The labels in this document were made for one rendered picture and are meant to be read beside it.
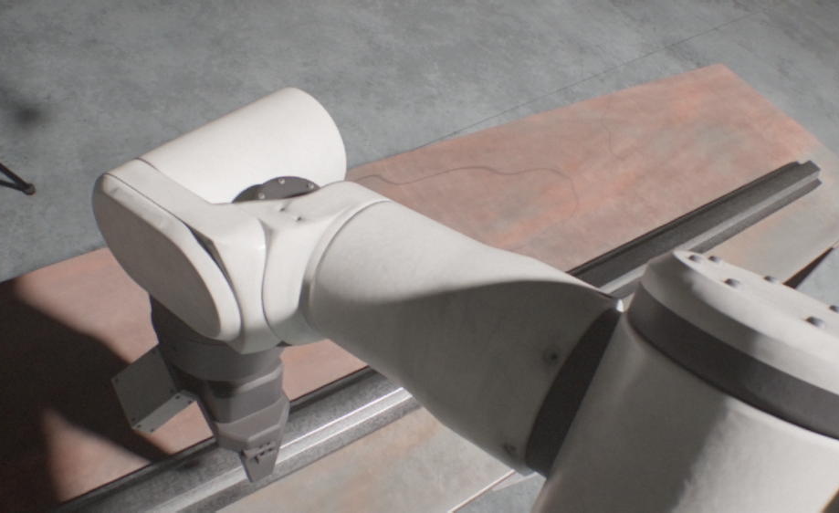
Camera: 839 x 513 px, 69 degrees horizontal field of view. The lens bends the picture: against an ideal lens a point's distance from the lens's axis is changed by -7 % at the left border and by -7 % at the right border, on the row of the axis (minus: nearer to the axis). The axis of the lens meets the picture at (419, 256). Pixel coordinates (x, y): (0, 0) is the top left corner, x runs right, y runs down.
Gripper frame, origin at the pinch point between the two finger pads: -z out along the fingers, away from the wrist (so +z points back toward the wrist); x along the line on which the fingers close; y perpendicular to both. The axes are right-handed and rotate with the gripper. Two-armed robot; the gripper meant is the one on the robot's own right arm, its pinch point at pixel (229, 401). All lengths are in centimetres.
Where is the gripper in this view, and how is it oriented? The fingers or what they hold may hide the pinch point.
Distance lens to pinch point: 53.7
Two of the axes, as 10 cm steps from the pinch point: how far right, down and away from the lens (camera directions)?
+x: 5.5, 7.0, -4.6
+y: 8.1, -3.2, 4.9
